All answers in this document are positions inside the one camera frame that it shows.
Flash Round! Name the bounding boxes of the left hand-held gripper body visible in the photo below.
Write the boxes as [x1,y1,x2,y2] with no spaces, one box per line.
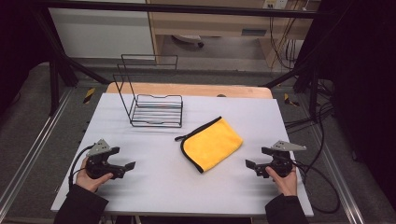
[85,138,126,180]

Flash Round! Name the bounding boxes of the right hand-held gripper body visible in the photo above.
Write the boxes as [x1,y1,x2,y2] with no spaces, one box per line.
[255,140,308,179]

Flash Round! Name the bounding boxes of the yellow cloth with black trim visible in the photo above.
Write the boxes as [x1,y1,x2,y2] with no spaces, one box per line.
[174,116,245,175]

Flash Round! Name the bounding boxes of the black wire rack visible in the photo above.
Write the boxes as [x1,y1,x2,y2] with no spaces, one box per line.
[112,53,185,129]

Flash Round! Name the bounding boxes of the person's left hand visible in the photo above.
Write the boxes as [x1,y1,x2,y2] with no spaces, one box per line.
[75,157,114,193]

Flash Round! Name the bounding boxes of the person's right hand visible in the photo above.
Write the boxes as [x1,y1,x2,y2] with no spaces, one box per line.
[264,165,299,197]

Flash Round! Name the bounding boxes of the yellow black floor tape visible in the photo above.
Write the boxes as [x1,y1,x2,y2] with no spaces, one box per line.
[82,87,96,105]
[283,92,301,107]

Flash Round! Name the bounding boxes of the wooden table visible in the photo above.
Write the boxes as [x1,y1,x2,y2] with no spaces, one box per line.
[106,81,275,100]

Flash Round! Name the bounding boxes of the black curtain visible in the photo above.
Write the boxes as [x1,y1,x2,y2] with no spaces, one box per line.
[306,0,396,203]
[0,0,52,116]

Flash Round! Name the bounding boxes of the white cabinet panel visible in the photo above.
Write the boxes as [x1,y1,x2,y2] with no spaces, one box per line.
[48,7,156,59]

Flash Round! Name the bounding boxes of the grey chair base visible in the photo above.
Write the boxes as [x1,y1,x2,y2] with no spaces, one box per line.
[171,34,205,49]

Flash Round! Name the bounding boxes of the light wooden desk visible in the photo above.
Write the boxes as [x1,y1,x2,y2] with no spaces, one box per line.
[146,0,321,69]

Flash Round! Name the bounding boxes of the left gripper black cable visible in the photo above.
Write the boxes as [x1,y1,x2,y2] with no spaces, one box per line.
[67,144,95,191]

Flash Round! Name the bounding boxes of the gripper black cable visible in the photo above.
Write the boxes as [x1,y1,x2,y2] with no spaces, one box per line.
[291,102,341,215]
[67,144,95,191]

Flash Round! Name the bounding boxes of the black floor cables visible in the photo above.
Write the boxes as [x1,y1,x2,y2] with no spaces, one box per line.
[284,78,335,133]

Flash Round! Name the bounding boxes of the aluminium floor rail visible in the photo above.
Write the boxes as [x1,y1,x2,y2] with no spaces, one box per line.
[0,88,75,213]
[309,122,366,224]

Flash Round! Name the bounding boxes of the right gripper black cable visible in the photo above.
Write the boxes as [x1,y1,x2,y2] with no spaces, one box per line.
[291,102,341,215]

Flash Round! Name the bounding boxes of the black metal frame stand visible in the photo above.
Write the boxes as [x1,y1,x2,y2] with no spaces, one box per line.
[29,6,111,117]
[262,18,335,120]

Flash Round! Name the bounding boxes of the hanging black cables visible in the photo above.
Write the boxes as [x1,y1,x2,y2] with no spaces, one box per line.
[268,15,302,72]

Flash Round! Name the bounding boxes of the white wall socket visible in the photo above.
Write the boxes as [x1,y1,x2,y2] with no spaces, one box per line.
[262,0,290,10]

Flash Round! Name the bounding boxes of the black metal frame bar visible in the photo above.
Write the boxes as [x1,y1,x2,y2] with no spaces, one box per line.
[38,0,331,19]

